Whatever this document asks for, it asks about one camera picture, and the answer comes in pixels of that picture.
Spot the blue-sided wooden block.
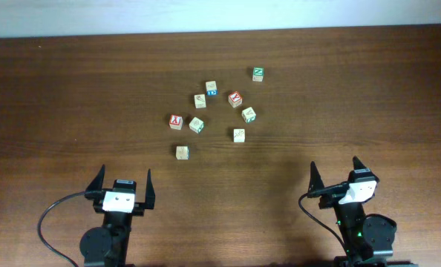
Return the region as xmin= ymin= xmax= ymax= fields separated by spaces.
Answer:
xmin=205 ymin=81 xmax=218 ymax=96

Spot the wooden block ice cream picture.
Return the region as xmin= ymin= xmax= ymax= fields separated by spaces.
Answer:
xmin=194 ymin=94 xmax=206 ymax=109

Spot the left camera cable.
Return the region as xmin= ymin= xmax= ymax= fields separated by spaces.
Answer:
xmin=37 ymin=191 xmax=95 ymax=267

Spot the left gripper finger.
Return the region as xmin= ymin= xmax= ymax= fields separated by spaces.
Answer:
xmin=144 ymin=169 xmax=156 ymax=210
xmin=85 ymin=165 xmax=105 ymax=193

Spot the wooden block yellow side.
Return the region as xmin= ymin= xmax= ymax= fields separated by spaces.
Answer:
xmin=175 ymin=146 xmax=189 ymax=160

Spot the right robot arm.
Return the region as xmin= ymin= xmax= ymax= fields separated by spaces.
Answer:
xmin=300 ymin=156 xmax=414 ymax=267

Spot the right camera cable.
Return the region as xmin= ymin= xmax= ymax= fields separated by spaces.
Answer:
xmin=298 ymin=183 xmax=350 ymax=257

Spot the wooden block green A side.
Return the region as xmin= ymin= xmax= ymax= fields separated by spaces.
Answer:
xmin=241 ymin=107 xmax=256 ymax=123

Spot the plain wooden picture block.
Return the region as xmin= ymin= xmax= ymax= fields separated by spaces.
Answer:
xmin=233 ymin=128 xmax=246 ymax=142

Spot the camera cable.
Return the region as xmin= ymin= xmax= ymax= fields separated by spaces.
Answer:
xmin=37 ymin=191 xmax=95 ymax=267
xmin=298 ymin=183 xmax=350 ymax=257

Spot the red y block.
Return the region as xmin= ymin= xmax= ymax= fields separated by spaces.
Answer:
xmin=169 ymin=114 xmax=183 ymax=130
xmin=228 ymin=91 xmax=243 ymax=108

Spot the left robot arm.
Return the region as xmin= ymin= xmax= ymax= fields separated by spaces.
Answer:
xmin=79 ymin=166 xmax=155 ymax=267

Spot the green N wooden block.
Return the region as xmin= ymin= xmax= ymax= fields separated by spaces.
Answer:
xmin=252 ymin=67 xmax=264 ymax=82

